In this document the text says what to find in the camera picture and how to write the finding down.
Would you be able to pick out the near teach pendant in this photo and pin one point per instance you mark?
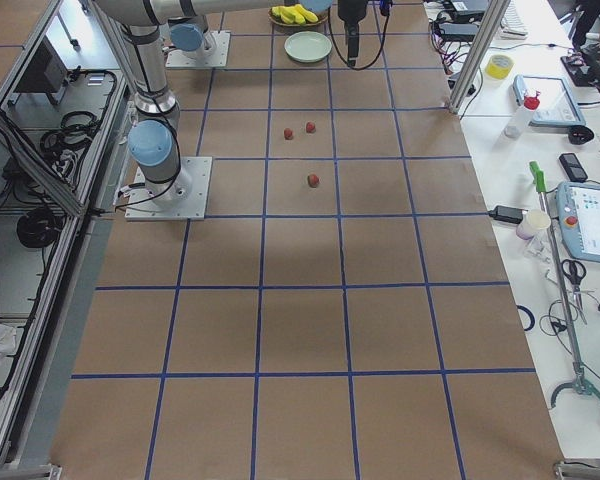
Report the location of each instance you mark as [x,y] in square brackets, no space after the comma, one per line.
[578,206]

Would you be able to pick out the black power adapter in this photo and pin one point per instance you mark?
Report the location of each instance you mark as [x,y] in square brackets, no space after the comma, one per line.
[507,214]

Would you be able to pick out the clear squeeze bottle red cap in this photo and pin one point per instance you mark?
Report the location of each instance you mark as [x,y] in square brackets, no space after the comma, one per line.
[521,119]

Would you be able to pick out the light green plate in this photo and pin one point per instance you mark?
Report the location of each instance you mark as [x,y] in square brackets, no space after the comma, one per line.
[308,47]

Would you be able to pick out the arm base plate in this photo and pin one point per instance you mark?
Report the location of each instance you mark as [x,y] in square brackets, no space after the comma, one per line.
[185,199]
[194,49]

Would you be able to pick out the black scissors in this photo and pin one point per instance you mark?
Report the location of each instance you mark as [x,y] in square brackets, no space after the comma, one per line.
[575,271]

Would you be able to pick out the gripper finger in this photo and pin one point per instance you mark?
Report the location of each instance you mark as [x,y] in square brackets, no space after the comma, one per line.
[352,43]

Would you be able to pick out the teach pendant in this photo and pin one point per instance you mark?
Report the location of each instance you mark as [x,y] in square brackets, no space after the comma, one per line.
[558,107]
[578,206]

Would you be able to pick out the yellow tape roll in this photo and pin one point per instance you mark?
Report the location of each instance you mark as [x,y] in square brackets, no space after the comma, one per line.
[499,66]

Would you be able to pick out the black remote handset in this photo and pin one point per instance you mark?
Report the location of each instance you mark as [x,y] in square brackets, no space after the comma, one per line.
[573,168]

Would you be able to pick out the far teach pendant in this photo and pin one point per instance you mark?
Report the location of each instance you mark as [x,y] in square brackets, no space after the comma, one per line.
[558,107]

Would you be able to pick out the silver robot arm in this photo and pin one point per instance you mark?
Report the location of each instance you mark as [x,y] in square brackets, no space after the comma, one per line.
[153,141]
[197,19]

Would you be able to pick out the aluminium frame post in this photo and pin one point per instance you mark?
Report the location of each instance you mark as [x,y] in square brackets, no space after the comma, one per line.
[487,30]

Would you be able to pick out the black laptop power brick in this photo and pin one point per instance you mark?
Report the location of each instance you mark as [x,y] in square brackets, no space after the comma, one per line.
[454,32]

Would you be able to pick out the long reacher grabber tool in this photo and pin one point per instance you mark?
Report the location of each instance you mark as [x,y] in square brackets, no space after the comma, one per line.
[579,384]

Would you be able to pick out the yellow banana bunch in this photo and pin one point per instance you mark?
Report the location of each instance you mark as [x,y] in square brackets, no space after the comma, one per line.
[294,15]

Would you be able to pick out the white paper cup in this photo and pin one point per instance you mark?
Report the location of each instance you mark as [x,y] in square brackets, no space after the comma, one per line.
[534,222]

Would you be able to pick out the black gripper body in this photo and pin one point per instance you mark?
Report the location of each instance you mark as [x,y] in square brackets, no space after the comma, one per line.
[350,10]

